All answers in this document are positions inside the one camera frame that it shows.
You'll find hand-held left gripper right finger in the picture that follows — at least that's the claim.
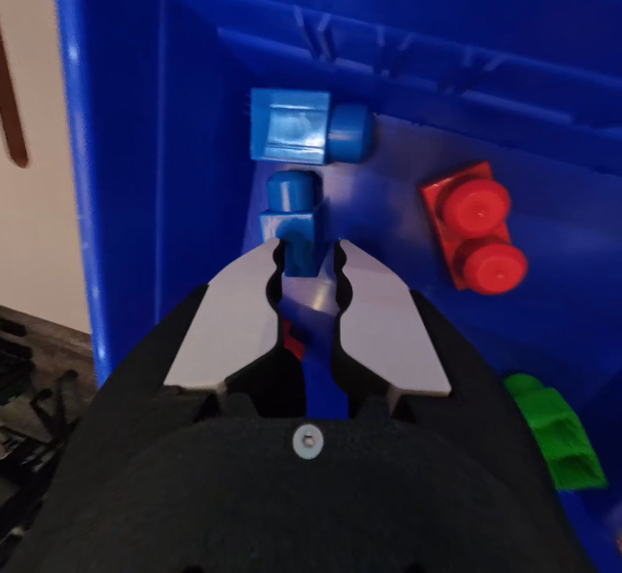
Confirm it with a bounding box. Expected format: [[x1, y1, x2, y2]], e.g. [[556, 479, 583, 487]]
[[330, 240, 454, 409]]

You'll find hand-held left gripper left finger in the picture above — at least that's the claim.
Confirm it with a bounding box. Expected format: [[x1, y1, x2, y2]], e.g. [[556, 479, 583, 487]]
[[163, 240, 287, 407]]

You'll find blue single-stud block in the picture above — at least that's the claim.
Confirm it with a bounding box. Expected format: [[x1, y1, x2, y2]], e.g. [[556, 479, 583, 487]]
[[249, 88, 375, 165], [259, 170, 327, 278]]

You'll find red two-stud block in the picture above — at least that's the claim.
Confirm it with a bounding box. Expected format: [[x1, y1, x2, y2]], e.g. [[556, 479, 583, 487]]
[[420, 161, 529, 296]]

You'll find blue plastic bin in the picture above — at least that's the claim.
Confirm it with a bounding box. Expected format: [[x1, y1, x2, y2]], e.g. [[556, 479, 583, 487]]
[[51, 0, 622, 573]]

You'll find red single-stud block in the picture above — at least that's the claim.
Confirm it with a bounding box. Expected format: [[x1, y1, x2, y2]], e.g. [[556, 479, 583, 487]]
[[282, 320, 306, 361]]

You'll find green single-stud block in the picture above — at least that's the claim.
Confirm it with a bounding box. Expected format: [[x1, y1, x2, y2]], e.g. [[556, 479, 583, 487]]
[[503, 373, 608, 491]]

